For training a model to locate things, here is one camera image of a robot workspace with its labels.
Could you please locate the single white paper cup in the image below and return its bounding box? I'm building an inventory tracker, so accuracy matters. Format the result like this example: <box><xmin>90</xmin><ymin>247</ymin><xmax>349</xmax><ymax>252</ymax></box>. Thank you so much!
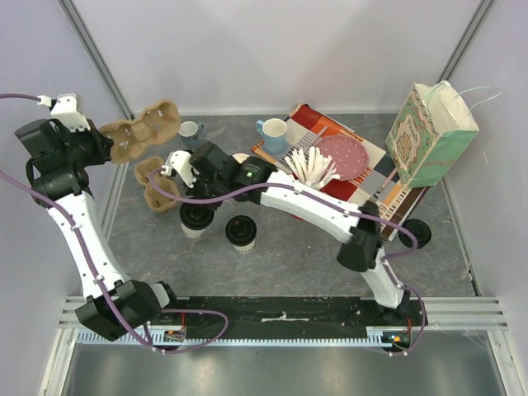
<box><xmin>181</xmin><ymin>221</ymin><xmax>210</xmax><ymax>238</ymax></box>

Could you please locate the single cardboard cup carrier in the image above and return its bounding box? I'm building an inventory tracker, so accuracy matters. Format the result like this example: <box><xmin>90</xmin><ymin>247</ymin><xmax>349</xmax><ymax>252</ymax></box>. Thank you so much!
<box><xmin>134</xmin><ymin>155</ymin><xmax>182</xmax><ymax>214</ymax></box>

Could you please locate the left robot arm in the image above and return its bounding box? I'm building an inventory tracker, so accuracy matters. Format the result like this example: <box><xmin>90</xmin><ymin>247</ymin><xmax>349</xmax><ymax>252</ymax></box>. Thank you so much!
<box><xmin>15</xmin><ymin>119</ymin><xmax>181</xmax><ymax>341</ymax></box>

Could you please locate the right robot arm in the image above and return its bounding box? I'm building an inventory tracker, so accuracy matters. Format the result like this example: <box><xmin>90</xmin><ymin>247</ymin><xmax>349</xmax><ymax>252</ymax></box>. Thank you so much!
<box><xmin>171</xmin><ymin>142</ymin><xmax>409</xmax><ymax>325</ymax></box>

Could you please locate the white grey ceramic mug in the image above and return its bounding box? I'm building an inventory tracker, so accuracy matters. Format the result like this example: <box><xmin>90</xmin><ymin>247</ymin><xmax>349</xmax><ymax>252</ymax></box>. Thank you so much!
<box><xmin>178</xmin><ymin>121</ymin><xmax>205</xmax><ymax>150</ymax></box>

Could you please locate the light blue ceramic mug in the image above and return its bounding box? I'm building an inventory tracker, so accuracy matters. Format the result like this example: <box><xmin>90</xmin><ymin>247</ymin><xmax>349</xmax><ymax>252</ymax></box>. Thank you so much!
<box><xmin>256</xmin><ymin>118</ymin><xmax>287</xmax><ymax>154</ymax></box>

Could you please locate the white stir sticks bundle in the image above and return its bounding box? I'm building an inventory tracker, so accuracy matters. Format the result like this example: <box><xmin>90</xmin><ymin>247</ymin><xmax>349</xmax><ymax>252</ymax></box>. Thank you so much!
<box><xmin>285</xmin><ymin>147</ymin><xmax>341</xmax><ymax>191</ymax></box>

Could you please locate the pink polka dot plate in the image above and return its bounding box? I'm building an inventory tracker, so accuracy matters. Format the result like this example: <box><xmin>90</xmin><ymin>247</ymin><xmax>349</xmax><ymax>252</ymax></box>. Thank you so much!
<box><xmin>316</xmin><ymin>134</ymin><xmax>370</xmax><ymax>181</ymax></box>

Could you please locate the colourful magazine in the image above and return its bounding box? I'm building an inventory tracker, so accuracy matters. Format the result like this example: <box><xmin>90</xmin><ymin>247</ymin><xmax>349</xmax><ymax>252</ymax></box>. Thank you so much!
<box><xmin>252</xmin><ymin>104</ymin><xmax>428</xmax><ymax>225</ymax></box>

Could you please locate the metal fork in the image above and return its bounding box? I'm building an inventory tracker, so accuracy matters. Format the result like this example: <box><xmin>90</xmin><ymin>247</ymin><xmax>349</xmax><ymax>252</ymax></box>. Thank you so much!
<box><xmin>369</xmin><ymin>167</ymin><xmax>398</xmax><ymax>203</ymax></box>

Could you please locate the stack of black lids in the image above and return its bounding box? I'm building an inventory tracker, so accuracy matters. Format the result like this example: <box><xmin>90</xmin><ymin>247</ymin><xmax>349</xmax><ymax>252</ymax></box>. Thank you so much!
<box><xmin>398</xmin><ymin>219</ymin><xmax>432</xmax><ymax>249</ymax></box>

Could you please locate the green paper gift bag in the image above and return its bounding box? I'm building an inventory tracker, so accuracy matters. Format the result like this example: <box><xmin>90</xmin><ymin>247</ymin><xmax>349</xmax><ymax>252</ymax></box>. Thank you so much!
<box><xmin>385</xmin><ymin>80</ymin><xmax>479</xmax><ymax>189</ymax></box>

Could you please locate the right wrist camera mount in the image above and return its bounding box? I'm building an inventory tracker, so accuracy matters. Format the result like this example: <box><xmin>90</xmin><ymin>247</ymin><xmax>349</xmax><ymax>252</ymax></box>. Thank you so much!
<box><xmin>160</xmin><ymin>150</ymin><xmax>196</xmax><ymax>187</ymax></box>

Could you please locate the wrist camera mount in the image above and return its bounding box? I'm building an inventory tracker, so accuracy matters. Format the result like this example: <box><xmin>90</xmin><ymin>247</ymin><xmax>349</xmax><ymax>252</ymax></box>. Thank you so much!
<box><xmin>37</xmin><ymin>93</ymin><xmax>91</xmax><ymax>132</ymax></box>
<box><xmin>160</xmin><ymin>150</ymin><xmax>196</xmax><ymax>187</ymax></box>

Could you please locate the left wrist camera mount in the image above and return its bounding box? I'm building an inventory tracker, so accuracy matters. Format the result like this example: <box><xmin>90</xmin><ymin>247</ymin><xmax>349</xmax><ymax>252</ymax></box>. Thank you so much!
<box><xmin>37</xmin><ymin>93</ymin><xmax>91</xmax><ymax>132</ymax></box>

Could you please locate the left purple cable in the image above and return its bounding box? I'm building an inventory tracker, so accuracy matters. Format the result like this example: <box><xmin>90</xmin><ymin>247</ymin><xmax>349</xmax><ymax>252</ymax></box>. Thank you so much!
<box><xmin>0</xmin><ymin>93</ymin><xmax>229</xmax><ymax>358</ymax></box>

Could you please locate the purple cable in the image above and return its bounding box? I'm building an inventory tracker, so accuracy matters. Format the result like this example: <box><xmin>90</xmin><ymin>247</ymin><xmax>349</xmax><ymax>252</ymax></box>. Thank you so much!
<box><xmin>148</xmin><ymin>167</ymin><xmax>428</xmax><ymax>356</ymax></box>
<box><xmin>0</xmin><ymin>93</ymin><xmax>229</xmax><ymax>358</ymax></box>

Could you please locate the aluminium frame rail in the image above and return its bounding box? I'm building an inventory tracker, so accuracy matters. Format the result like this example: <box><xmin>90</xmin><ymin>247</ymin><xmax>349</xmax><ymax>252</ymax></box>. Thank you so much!
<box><xmin>57</xmin><ymin>0</ymin><xmax>135</xmax><ymax>120</ymax></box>

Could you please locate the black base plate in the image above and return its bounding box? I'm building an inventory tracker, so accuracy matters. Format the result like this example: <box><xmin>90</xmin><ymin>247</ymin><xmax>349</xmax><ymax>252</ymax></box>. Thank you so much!
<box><xmin>168</xmin><ymin>295</ymin><xmax>424</xmax><ymax>327</ymax></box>

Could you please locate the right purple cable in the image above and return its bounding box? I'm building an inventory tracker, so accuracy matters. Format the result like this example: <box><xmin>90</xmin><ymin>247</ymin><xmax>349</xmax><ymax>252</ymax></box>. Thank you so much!
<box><xmin>148</xmin><ymin>167</ymin><xmax>428</xmax><ymax>356</ymax></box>

